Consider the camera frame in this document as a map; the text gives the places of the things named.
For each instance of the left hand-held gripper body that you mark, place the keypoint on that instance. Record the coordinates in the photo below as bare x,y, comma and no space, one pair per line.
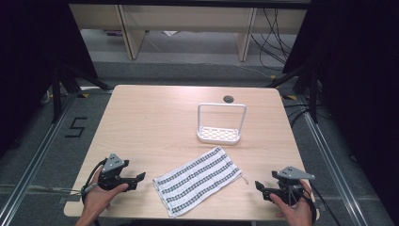
109,175

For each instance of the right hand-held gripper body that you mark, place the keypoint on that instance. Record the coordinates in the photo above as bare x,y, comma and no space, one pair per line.
290,185

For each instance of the person's left hand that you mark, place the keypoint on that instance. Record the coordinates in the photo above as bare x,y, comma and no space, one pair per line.
97,199

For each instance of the person's right hand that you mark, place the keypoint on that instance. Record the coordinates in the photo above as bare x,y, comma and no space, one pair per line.
296,213

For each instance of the white checked dish towel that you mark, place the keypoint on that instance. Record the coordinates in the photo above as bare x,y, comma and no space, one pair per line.
196,182

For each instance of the white towel rack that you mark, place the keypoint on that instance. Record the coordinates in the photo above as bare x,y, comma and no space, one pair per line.
219,133

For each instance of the black metal stand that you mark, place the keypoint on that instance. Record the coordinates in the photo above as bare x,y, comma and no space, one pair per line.
62,88
309,91

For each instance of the dark curtain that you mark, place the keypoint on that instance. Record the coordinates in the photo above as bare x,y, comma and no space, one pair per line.
34,62
357,94

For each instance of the light wooden desk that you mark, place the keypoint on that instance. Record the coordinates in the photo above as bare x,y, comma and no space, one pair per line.
188,19

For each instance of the aluminium floor rail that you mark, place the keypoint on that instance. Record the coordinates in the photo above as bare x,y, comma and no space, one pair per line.
332,166
34,160

